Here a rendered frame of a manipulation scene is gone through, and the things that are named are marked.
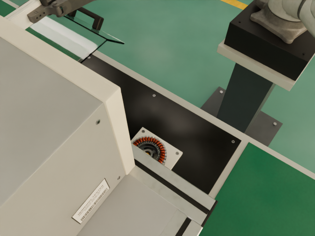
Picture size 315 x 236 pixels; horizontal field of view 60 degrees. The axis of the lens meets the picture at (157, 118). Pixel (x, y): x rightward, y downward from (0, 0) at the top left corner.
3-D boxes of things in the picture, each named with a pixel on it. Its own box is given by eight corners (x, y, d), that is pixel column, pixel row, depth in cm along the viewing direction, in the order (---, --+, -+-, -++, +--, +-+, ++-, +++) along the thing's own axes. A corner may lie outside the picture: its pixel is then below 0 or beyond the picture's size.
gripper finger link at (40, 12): (51, 6, 49) (63, 12, 48) (30, 21, 47) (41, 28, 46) (48, -2, 48) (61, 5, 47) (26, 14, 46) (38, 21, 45)
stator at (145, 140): (143, 134, 84) (142, 128, 81) (173, 153, 81) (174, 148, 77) (120, 162, 79) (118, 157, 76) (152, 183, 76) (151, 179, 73)
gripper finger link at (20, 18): (43, 13, 49) (46, 14, 49) (12, 35, 46) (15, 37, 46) (37, -2, 47) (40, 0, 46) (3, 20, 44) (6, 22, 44)
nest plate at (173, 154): (142, 128, 86) (142, 126, 85) (182, 154, 82) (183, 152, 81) (111, 165, 80) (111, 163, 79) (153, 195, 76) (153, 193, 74)
